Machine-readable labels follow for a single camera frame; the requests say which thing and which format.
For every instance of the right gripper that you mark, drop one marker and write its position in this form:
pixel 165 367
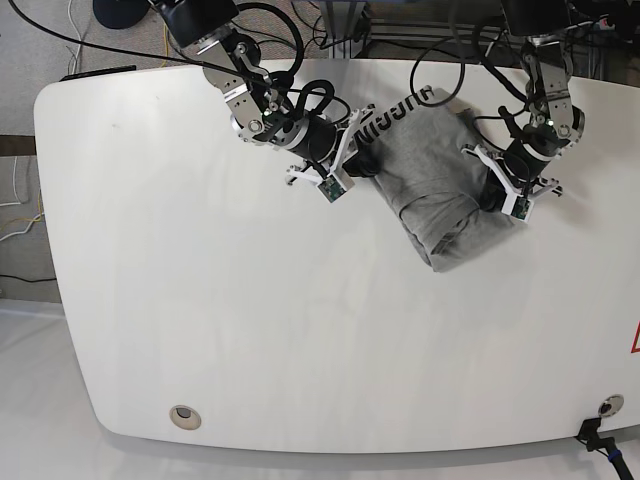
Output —
pixel 333 155

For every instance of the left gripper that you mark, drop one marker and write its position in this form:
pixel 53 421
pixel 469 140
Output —
pixel 513 183

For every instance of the grey t-shirt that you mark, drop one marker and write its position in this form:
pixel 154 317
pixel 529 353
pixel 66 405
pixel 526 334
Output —
pixel 432 187

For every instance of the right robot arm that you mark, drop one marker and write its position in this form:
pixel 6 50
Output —
pixel 265 108

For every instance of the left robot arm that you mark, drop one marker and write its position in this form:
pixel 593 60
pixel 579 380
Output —
pixel 555 123

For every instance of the red warning triangle sticker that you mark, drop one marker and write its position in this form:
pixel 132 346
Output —
pixel 635 348

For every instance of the silver table grommet right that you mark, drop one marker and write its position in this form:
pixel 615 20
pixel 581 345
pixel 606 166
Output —
pixel 611 405

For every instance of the silver table grommet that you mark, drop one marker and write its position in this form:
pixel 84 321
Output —
pixel 611 405
pixel 185 418

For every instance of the dark blue round base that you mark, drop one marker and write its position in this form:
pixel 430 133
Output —
pixel 120 14

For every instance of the silver table grommet left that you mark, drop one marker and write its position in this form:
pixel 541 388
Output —
pixel 185 418

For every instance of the aluminium frame stand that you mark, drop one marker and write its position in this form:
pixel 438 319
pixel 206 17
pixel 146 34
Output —
pixel 347 25

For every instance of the black clamp with cable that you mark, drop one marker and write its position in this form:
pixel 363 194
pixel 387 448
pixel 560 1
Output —
pixel 590 438

